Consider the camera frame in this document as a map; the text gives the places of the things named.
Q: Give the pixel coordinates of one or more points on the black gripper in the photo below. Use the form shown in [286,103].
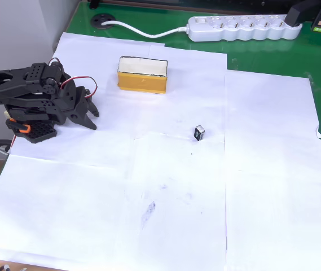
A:
[77,114]

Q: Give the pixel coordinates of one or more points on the small black white object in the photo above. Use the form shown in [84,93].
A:
[199,133]

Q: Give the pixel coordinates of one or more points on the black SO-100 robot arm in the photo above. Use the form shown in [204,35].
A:
[22,84]

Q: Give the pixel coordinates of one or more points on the yellow rectangular box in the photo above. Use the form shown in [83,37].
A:
[141,83]

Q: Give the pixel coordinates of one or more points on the white paper sheet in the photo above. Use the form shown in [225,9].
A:
[58,211]
[177,220]
[188,98]
[115,113]
[276,169]

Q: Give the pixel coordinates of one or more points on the orange and black clamp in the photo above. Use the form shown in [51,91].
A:
[23,128]

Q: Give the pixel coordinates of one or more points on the white power strip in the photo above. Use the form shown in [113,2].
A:
[245,32]

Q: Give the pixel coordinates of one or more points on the black power adapter plug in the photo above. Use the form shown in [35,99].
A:
[298,14]

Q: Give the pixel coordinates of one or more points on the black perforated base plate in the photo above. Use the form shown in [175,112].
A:
[40,132]

